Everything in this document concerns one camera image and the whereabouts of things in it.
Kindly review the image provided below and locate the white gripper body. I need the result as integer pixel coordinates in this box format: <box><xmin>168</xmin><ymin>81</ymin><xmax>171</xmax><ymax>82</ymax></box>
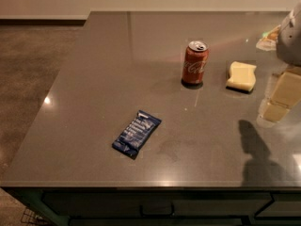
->
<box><xmin>277</xmin><ymin>3</ymin><xmax>301</xmax><ymax>66</ymax></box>

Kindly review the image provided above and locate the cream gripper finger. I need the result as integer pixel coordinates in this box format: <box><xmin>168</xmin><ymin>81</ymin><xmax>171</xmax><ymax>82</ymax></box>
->
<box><xmin>259</xmin><ymin>67</ymin><xmax>301</xmax><ymax>123</ymax></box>

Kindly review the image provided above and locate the red coke can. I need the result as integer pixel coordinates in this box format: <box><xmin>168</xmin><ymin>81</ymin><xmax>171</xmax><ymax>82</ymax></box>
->
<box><xmin>182</xmin><ymin>40</ymin><xmax>209</xmax><ymax>86</ymax></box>

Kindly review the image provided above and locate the blue rxbar blueberry wrapper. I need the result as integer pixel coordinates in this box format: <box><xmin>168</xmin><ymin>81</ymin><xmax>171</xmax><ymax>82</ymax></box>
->
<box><xmin>112</xmin><ymin>110</ymin><xmax>162</xmax><ymax>158</ymax></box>

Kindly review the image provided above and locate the snack bag at table edge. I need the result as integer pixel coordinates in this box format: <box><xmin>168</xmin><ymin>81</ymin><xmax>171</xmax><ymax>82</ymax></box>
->
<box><xmin>256</xmin><ymin>25</ymin><xmax>280</xmax><ymax>51</ymax></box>

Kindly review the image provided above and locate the yellow sponge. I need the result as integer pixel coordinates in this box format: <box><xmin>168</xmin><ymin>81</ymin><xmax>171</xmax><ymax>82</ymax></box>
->
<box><xmin>226</xmin><ymin>61</ymin><xmax>256</xmax><ymax>92</ymax></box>

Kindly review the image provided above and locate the dark right drawer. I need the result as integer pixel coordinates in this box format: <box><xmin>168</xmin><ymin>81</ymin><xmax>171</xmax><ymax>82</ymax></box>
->
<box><xmin>256</xmin><ymin>193</ymin><xmax>301</xmax><ymax>218</ymax></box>

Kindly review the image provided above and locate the dark drawer with handle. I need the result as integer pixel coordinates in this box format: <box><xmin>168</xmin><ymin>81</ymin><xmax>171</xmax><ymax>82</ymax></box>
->
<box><xmin>42</xmin><ymin>191</ymin><xmax>271</xmax><ymax>218</ymax></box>

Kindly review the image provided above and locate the wire rack on floor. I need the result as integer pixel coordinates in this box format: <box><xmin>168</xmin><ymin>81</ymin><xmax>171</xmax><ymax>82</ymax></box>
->
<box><xmin>21</xmin><ymin>208</ymin><xmax>48</xmax><ymax>226</ymax></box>

